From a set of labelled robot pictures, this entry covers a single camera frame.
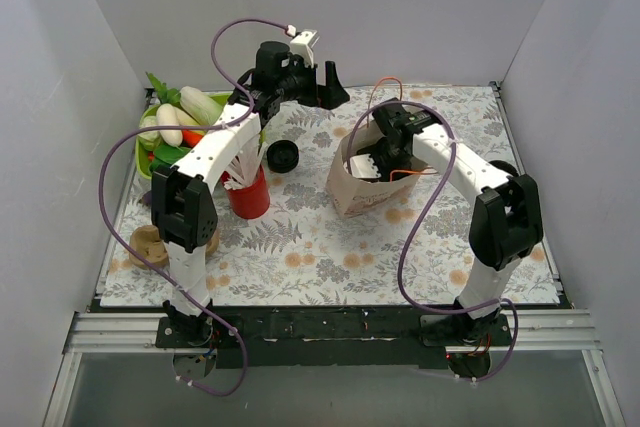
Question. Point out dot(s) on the stack of dark plastic cups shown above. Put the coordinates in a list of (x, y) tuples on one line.
[(505, 167)]

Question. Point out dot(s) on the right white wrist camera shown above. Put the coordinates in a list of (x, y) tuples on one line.
[(363, 167)]

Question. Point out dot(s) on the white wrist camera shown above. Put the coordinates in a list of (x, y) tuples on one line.
[(302, 45), (363, 167)]

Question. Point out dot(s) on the green vegetable basket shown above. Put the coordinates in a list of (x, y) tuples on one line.
[(143, 156)]

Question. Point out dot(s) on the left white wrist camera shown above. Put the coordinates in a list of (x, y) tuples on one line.
[(302, 45)]

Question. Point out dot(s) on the red straw holder cup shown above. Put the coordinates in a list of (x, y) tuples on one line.
[(251, 202)]

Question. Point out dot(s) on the floral table mat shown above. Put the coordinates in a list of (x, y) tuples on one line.
[(301, 252)]

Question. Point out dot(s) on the purple toy eggplant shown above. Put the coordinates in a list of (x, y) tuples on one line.
[(146, 199)]

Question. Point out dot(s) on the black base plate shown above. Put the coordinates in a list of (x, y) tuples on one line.
[(330, 336)]

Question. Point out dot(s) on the white toy radish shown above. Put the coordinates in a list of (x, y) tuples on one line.
[(166, 116)]

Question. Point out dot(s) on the toy napa cabbage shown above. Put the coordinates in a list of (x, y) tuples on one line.
[(200, 106)]

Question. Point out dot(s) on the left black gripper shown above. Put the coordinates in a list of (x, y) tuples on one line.
[(320, 88)]

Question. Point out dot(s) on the brown cardboard cup carrier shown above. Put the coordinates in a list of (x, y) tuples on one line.
[(146, 241)]

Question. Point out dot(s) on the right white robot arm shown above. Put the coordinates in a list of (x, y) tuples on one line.
[(506, 221)]

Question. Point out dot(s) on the paper takeout bag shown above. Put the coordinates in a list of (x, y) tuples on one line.
[(353, 196)]

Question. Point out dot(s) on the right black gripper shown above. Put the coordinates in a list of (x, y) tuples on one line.
[(379, 153)]

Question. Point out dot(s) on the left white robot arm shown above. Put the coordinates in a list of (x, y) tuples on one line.
[(182, 207)]

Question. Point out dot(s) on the aluminium rail frame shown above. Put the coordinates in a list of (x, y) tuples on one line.
[(532, 330)]

